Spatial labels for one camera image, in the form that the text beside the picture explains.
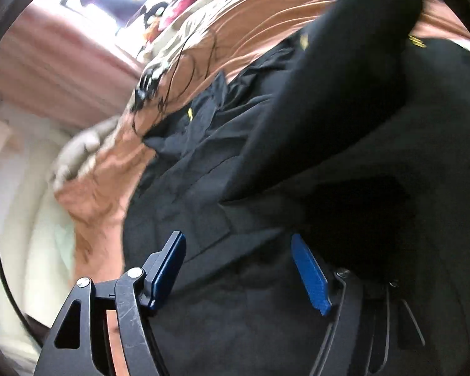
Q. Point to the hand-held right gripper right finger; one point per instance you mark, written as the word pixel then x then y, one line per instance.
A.
pixel 311 278

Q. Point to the cream patterned blanket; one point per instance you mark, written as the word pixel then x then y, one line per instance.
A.
pixel 215 2

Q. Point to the pink curtain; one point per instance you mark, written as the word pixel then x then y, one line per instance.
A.
pixel 62 58

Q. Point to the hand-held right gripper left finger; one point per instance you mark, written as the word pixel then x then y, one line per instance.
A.
pixel 168 266

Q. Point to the black jacket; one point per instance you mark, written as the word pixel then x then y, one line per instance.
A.
pixel 258 145

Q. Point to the red cloth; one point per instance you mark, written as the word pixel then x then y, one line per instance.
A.
pixel 184 6

